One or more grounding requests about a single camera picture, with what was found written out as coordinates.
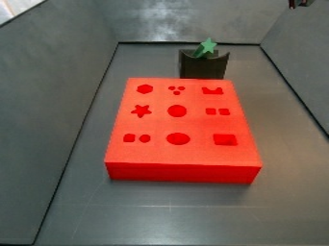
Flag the green star-profile bar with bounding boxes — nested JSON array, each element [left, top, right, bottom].
[[192, 38, 216, 58]]

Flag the black curved fixture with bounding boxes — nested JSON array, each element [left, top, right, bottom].
[[179, 49, 230, 79]]

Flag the red block with shaped holes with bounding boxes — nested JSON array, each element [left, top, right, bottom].
[[104, 78, 262, 184]]

